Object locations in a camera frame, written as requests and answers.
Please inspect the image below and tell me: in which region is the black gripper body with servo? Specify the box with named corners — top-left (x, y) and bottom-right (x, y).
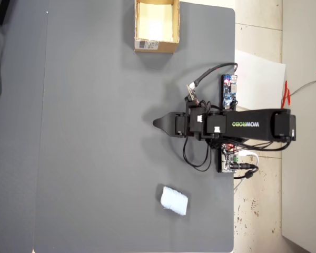
top-left (175, 102), bottom-right (208, 142)

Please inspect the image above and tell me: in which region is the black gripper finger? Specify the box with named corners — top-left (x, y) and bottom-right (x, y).
top-left (152, 112), bottom-right (176, 137)

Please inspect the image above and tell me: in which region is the white foam block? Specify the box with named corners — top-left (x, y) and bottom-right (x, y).
top-left (160, 186), bottom-right (189, 217)

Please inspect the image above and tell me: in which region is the open cardboard box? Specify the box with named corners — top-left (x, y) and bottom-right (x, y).
top-left (133, 0), bottom-right (181, 54)

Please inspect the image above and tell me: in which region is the blue circuit board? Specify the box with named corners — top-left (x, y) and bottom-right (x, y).
top-left (221, 74), bottom-right (239, 110)

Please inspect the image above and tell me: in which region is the circuit board with green terminal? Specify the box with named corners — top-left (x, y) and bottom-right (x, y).
top-left (217, 143), bottom-right (239, 174)

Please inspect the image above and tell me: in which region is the white paper sheet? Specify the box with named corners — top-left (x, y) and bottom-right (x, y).
top-left (234, 50), bottom-right (287, 112)

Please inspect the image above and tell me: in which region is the white shipping label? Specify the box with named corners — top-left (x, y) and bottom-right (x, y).
top-left (137, 40), bottom-right (159, 51)

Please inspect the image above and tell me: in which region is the small wrist camera board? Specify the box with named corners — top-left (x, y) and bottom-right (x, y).
top-left (186, 84), bottom-right (200, 104)

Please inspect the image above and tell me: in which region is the thin black servo wire loop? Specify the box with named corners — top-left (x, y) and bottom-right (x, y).
top-left (182, 137), bottom-right (211, 172)

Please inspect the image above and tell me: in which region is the thick black camera cable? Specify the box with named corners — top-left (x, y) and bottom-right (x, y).
top-left (189, 62), bottom-right (239, 90)

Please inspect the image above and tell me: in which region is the white USB cable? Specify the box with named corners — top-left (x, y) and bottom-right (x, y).
top-left (238, 151), bottom-right (260, 166)

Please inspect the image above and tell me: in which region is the black power plug cable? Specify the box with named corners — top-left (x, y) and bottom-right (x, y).
top-left (230, 162), bottom-right (259, 180)

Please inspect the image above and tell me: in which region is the thin black wire bundle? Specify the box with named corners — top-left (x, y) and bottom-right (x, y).
top-left (236, 139), bottom-right (293, 152)

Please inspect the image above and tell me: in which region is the thin gray cable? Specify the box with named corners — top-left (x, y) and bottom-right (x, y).
top-left (289, 79), bottom-right (316, 97)

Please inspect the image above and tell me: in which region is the black frame object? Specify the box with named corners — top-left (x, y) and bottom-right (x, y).
top-left (0, 0), bottom-right (11, 26)

